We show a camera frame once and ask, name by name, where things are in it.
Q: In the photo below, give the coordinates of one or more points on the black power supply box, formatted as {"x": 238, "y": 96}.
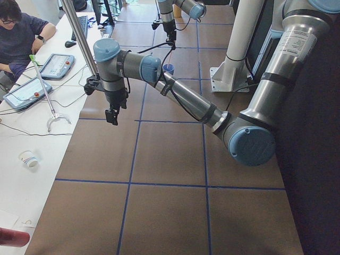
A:
{"x": 106, "y": 31}

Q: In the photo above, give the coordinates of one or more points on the black keyboard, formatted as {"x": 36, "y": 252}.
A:
{"x": 83, "y": 22}

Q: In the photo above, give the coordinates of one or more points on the lower teach pendant tablet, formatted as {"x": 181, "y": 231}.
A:
{"x": 25, "y": 95}

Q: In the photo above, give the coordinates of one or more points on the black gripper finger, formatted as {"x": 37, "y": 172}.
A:
{"x": 173, "y": 45}
{"x": 111, "y": 116}

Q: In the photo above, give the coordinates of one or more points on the white paper cup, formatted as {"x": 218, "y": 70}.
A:
{"x": 29, "y": 159}

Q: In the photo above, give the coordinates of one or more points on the reacher grabber tool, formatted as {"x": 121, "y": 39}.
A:
{"x": 55, "y": 116}

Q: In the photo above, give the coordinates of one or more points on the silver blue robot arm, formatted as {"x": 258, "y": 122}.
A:
{"x": 248, "y": 136}
{"x": 194, "y": 9}

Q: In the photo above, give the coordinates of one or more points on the black computer mouse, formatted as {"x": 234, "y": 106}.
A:
{"x": 70, "y": 43}

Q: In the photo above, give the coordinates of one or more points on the aluminium frame post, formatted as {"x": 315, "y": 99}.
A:
{"x": 80, "y": 37}

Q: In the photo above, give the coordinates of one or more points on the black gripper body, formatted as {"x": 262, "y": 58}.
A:
{"x": 115, "y": 98}
{"x": 169, "y": 28}

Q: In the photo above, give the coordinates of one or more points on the upper teach pendant tablet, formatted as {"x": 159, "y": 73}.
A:
{"x": 57, "y": 66}

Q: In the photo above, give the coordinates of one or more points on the white paper sheet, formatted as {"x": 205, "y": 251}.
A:
{"x": 9, "y": 220}

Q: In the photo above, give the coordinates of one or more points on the seated person in navy shirt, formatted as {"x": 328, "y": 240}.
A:
{"x": 22, "y": 35}

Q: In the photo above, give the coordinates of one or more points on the teach pendant tablet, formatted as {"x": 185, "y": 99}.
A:
{"x": 57, "y": 66}
{"x": 25, "y": 95}

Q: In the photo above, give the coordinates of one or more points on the red cylinder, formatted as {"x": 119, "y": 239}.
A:
{"x": 13, "y": 238}

